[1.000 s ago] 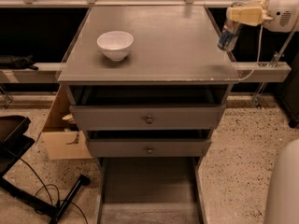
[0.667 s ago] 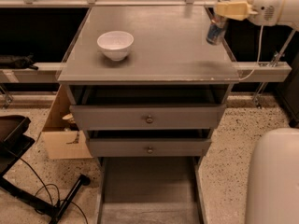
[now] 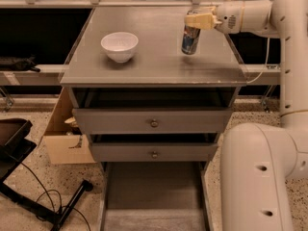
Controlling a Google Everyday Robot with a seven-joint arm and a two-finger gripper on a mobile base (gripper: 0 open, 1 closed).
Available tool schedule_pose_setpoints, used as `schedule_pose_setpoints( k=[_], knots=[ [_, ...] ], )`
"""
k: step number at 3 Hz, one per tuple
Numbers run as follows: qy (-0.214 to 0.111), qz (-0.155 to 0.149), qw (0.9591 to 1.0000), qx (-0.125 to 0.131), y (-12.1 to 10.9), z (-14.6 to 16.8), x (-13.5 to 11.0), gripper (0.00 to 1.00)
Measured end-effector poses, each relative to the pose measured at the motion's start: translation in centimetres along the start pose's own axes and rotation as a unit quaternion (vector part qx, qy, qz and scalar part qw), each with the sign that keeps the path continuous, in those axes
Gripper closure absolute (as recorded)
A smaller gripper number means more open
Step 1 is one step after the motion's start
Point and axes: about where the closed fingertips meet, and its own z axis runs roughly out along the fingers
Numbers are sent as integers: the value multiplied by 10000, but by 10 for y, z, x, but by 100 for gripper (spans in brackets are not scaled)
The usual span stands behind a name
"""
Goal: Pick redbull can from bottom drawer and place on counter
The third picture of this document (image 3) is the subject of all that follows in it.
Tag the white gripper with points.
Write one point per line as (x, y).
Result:
(228, 17)

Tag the redbull can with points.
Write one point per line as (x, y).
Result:
(190, 40)

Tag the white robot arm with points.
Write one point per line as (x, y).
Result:
(257, 159)

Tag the grey drawer cabinet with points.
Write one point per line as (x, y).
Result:
(152, 115)

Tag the grey top drawer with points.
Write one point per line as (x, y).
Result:
(151, 111)

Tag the grey drawer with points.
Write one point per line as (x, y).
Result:
(153, 147)
(164, 196)
(151, 111)

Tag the grey middle drawer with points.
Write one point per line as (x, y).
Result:
(153, 147)

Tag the grey bottom drawer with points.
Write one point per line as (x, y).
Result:
(164, 196)

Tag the white ceramic bowl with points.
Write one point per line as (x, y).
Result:
(120, 46)

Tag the cardboard box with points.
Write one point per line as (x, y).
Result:
(64, 142)

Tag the black stand with tray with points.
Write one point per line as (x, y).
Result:
(14, 148)

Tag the grey metal rail frame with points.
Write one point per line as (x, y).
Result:
(32, 74)

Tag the black object on rail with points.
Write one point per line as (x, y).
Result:
(18, 64)

